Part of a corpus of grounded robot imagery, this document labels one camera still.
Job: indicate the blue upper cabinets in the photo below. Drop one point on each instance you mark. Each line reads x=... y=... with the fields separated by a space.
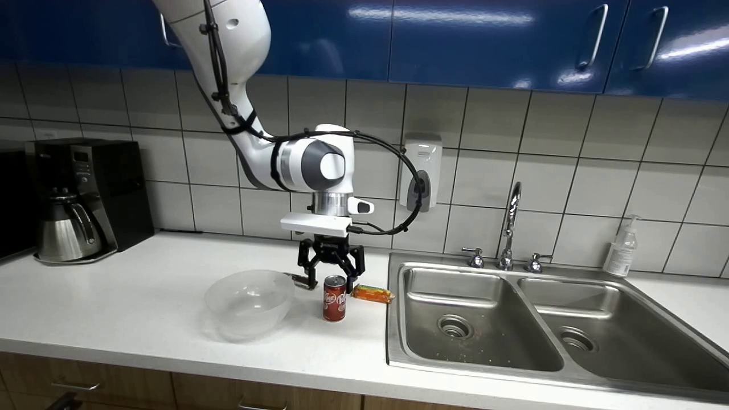
x=668 y=49

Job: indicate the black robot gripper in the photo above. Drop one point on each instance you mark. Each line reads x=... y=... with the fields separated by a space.
x=329 y=251

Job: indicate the brown dr pepper can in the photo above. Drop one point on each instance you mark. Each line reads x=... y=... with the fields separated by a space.
x=334 y=299

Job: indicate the black coffee maker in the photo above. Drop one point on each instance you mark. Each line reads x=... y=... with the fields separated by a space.
x=107 y=179

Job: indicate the clear soap bottle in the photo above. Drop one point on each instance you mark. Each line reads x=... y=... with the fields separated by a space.
x=622 y=250

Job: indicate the white wall soap dispenser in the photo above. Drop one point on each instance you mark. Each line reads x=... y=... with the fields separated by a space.
x=427 y=158

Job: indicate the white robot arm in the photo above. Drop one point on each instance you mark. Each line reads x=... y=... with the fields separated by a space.
x=227 y=45

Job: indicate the stainless steel double sink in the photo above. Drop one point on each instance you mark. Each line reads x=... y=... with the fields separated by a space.
x=564 y=328

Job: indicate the clear plastic bowl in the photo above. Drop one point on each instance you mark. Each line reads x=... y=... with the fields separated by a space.
x=248 y=305

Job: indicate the steel coffee carafe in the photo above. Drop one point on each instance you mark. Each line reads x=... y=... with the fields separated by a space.
x=66 y=232

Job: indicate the chrome faucet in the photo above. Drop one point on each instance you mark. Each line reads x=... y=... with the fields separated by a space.
x=505 y=257

